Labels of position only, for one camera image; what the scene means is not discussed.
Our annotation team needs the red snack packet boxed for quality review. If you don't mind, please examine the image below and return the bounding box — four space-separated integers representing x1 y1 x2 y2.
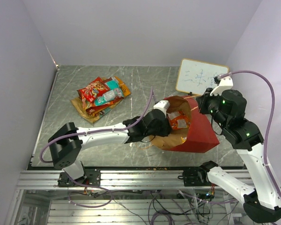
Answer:
77 77 110 103

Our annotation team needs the orange Fox's fruits bag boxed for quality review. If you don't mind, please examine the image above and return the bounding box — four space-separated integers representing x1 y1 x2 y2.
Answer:
81 97 95 110

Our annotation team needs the red paper bag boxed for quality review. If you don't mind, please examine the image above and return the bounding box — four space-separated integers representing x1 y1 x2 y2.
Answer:
135 95 220 153

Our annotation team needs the small whiteboard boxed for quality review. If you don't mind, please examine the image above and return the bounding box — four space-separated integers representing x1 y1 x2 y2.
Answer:
176 59 229 95

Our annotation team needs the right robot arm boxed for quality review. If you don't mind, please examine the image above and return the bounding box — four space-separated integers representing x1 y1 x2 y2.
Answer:
196 75 281 224

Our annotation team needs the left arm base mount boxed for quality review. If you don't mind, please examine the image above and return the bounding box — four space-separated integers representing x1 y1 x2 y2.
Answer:
58 169 101 188

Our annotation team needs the kraft kettle chips bag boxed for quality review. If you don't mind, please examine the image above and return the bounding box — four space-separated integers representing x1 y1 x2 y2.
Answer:
70 97 121 124

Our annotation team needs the aluminium frame rail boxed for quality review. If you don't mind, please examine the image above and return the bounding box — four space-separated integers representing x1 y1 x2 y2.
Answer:
4 167 272 225

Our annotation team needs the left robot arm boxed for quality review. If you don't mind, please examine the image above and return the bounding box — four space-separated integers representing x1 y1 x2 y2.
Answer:
48 100 171 186

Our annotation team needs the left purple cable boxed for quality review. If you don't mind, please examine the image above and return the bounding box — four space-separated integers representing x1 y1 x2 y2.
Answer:
39 86 155 164

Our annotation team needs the purple cable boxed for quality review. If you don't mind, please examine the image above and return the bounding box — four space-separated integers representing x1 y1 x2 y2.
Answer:
219 70 281 225
39 86 155 164

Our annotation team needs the red chips bag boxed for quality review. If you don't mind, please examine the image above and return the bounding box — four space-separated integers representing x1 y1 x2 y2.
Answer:
86 97 123 116

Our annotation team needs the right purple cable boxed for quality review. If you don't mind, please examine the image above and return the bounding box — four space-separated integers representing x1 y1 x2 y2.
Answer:
219 70 281 225

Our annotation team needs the orange chips bag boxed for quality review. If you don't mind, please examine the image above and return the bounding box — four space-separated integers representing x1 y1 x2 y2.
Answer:
110 76 131 99

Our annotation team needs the orange snack packet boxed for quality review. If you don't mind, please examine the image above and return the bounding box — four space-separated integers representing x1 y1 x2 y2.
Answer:
167 111 190 130

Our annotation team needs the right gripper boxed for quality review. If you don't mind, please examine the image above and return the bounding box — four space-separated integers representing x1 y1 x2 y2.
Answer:
196 87 229 129

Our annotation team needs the yellow snack packet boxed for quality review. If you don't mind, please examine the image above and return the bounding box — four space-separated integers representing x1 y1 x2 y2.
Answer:
181 137 187 144

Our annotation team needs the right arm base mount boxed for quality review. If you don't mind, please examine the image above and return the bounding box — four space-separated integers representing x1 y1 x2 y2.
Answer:
177 168 209 187

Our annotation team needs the teal Fox's candy bag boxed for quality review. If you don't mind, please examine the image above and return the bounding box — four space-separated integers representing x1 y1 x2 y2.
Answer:
94 77 124 106

